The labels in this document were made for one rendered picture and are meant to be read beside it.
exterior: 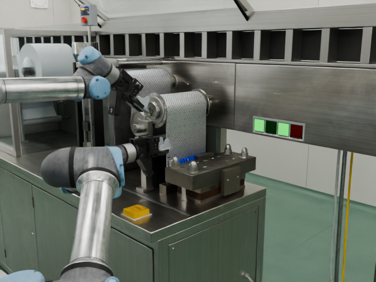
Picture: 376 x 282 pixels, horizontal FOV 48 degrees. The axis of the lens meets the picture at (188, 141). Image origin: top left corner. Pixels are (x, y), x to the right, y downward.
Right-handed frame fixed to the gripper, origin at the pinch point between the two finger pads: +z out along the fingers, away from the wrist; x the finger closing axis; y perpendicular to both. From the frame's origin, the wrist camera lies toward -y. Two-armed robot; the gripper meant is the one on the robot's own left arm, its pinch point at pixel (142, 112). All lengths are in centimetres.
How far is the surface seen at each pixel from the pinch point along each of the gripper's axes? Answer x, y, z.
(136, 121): 11.9, -1.0, 8.2
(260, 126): -31.7, 19.1, 33.4
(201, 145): -7.3, 4.1, 31.8
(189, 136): -7.3, 3.1, 22.9
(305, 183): 78, 87, 282
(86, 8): 52, 39, -23
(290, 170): 97, 94, 275
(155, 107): -3.7, 3.8, 1.4
